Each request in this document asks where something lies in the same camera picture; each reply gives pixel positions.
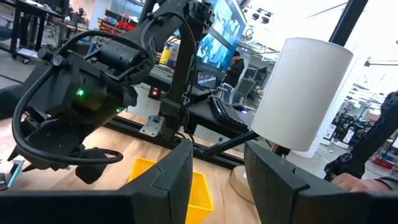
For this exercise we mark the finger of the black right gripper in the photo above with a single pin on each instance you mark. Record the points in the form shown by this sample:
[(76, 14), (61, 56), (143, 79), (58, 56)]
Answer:
[(91, 169)]

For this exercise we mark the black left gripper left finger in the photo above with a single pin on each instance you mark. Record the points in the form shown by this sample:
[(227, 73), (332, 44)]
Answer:
[(140, 208)]

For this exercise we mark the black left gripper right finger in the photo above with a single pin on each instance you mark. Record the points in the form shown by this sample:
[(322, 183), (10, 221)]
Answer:
[(295, 205)]

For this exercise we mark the person's forearm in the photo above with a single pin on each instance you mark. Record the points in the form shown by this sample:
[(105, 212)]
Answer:
[(387, 183)]

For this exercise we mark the yellow plastic basket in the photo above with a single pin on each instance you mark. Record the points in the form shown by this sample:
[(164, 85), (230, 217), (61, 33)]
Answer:
[(199, 199)]

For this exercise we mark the person's hand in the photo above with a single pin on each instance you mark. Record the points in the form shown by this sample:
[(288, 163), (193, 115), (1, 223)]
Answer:
[(351, 183)]

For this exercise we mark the black device with red lights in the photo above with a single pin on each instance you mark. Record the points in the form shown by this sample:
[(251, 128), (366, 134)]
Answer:
[(154, 92)]

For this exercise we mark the wooden top workbench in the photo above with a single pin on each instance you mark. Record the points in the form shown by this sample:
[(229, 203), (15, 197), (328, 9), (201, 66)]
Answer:
[(68, 24)]

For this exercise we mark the shelf with parts bins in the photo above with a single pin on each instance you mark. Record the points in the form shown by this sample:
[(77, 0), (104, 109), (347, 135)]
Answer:
[(124, 25)]

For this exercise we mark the black office desk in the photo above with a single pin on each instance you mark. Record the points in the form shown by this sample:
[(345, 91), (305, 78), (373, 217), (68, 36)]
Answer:
[(15, 31)]

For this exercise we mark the yellow canister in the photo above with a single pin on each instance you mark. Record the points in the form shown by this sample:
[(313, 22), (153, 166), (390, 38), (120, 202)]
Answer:
[(165, 56)]

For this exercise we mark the black keyboard tray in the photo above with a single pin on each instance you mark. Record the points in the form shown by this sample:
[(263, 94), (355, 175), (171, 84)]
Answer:
[(202, 116)]

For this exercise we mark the white shade wooden base lamp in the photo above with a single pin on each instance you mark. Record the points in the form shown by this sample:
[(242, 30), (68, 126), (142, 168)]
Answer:
[(304, 93)]

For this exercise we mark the black computer mouse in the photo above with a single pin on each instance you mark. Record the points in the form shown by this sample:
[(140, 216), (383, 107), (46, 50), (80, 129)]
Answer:
[(238, 108)]

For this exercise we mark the black keyboard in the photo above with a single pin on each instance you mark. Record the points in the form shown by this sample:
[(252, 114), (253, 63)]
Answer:
[(227, 115)]

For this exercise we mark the grey office chair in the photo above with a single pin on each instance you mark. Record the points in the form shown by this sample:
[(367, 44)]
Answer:
[(244, 90)]

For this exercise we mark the small lit screen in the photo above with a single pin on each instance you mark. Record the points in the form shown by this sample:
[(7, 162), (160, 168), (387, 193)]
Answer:
[(207, 80)]

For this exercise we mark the person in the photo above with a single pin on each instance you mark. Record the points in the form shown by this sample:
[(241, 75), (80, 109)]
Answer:
[(234, 71)]

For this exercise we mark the large blue screen monitor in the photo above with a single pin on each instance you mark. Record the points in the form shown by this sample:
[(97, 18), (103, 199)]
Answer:
[(224, 34)]

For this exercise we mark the black aluminium table frame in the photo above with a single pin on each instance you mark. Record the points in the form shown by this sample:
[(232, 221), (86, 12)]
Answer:
[(124, 126)]

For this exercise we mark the silver mounting bracket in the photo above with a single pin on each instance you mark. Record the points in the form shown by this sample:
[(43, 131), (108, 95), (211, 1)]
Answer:
[(150, 127)]

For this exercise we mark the black diagonal frame strut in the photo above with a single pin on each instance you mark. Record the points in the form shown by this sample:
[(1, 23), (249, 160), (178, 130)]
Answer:
[(230, 143)]

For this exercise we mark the black overhead frame post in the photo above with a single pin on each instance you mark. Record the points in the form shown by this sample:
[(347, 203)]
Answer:
[(348, 21)]

